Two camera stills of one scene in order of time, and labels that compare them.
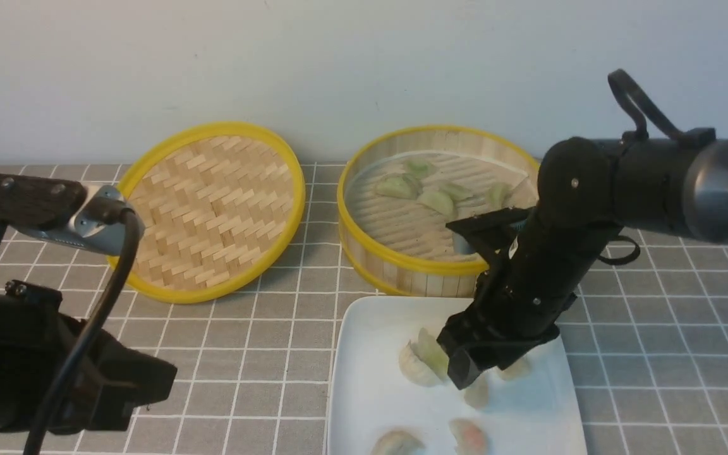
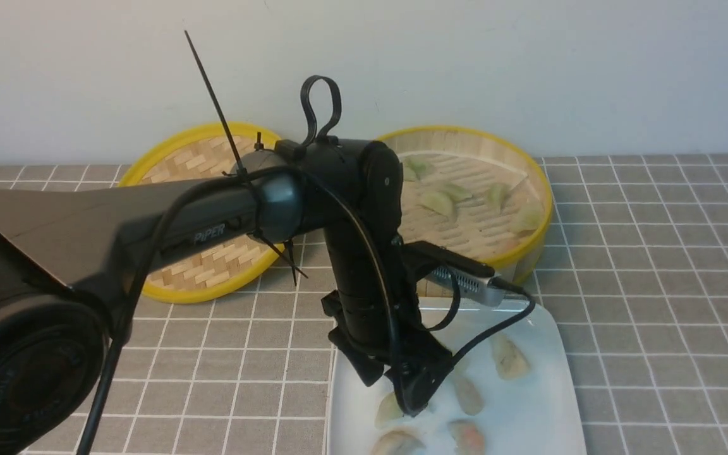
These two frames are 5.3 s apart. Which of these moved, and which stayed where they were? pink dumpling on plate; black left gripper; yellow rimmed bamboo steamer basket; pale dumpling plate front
Moved: black left gripper
Stayed: yellow rimmed bamboo steamer basket; pale dumpling plate front; pink dumpling on plate
